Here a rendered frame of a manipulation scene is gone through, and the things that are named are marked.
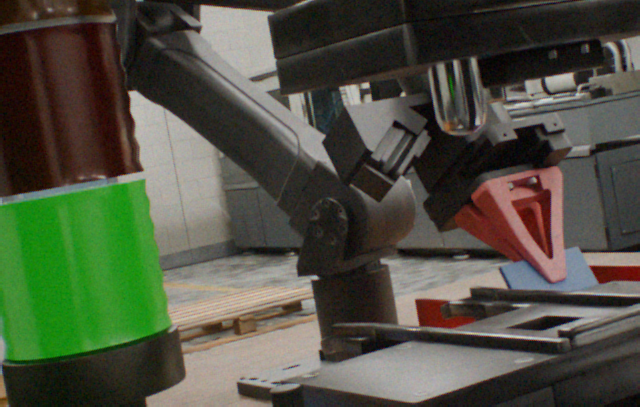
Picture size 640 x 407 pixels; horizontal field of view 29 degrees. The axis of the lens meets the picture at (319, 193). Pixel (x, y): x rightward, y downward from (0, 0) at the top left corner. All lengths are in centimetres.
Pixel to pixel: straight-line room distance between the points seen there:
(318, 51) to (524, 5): 8
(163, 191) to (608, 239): 566
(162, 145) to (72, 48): 1177
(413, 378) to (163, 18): 63
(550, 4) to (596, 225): 701
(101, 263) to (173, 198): 1178
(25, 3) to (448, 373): 28
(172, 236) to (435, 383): 1157
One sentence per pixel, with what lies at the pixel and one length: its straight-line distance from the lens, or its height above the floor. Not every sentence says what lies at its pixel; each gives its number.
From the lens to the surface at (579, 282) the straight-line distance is 85.
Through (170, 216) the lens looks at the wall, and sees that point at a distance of 1203.
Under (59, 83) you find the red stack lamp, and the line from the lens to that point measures 27.
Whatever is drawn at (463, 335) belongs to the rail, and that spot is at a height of 99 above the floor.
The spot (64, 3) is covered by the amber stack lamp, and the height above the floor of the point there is 112.
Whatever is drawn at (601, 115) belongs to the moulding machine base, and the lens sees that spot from 748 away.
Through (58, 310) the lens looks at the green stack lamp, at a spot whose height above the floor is 106.
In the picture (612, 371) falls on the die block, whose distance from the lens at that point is 51.
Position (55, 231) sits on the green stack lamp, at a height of 108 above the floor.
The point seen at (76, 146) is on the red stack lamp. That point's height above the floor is 109.
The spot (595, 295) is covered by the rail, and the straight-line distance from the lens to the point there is 59.
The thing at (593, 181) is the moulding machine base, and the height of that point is 50.
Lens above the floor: 109
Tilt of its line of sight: 3 degrees down
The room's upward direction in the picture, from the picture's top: 10 degrees counter-clockwise
